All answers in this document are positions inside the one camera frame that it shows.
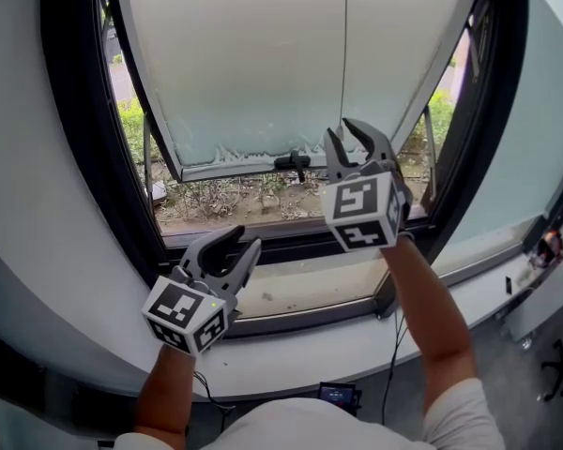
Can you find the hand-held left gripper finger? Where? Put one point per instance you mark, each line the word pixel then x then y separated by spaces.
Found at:
pixel 246 267
pixel 206 246

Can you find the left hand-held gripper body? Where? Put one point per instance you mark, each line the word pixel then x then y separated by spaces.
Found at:
pixel 183 307

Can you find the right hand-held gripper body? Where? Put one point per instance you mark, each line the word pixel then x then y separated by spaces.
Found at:
pixel 356 204

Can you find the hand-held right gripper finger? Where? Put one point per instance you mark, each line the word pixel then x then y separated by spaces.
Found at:
pixel 373 141
pixel 336 160

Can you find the person's right forearm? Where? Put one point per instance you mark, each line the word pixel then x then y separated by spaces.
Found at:
pixel 431 321

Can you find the person's left forearm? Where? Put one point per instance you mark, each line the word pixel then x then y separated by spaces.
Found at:
pixel 164 392

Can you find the metal window stay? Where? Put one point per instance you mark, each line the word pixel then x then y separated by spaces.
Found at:
pixel 430 148
pixel 147 157

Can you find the white window sill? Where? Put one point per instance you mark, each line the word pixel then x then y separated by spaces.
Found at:
pixel 286 359

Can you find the frosted glass window sash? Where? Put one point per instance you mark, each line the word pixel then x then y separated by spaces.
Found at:
pixel 263 64

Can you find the low clear glass pane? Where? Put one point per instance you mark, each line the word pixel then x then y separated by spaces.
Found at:
pixel 309 284

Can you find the fixed frosted glass pane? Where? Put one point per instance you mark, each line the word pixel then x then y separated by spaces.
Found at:
pixel 521 134

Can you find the small black screen device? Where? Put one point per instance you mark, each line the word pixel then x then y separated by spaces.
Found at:
pixel 335 394

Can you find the person's white shirt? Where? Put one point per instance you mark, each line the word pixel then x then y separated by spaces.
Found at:
pixel 333 429

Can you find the white cabinet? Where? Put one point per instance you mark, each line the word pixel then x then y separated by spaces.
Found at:
pixel 553 298

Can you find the black window frame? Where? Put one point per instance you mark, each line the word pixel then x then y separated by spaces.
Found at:
pixel 75 110

